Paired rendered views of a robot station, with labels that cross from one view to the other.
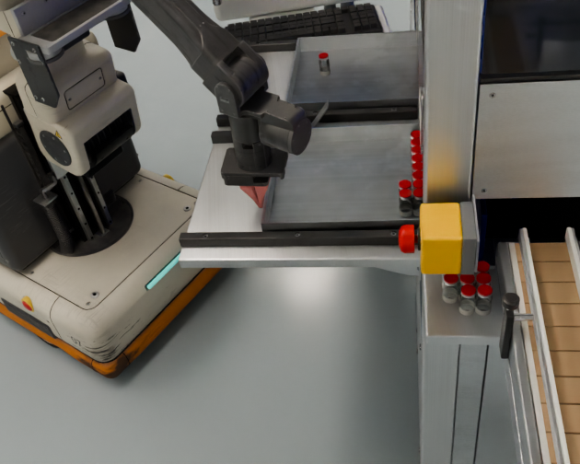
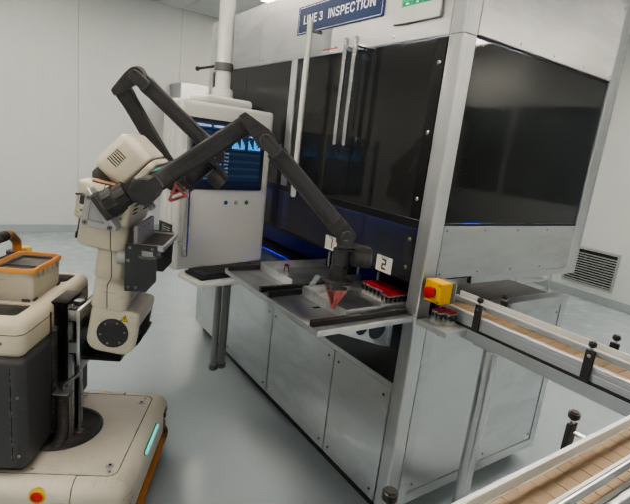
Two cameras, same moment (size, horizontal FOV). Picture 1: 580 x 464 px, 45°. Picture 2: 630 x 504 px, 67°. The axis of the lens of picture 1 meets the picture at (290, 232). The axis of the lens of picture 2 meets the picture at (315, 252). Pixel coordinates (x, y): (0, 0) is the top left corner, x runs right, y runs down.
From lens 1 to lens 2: 1.23 m
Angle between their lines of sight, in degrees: 52
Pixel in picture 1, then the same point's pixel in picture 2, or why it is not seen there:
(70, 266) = (69, 455)
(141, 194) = (95, 402)
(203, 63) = (339, 223)
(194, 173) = not seen: hidden behind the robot
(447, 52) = (439, 212)
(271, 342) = (223, 485)
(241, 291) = (178, 464)
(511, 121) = (450, 242)
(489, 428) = (420, 433)
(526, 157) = (451, 258)
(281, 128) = (366, 253)
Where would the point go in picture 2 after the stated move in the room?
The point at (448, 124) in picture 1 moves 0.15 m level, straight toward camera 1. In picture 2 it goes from (434, 243) to (468, 254)
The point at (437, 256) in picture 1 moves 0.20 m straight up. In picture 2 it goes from (445, 293) to (456, 233)
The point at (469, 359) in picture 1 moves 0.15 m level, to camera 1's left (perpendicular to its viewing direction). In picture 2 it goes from (421, 379) to (398, 391)
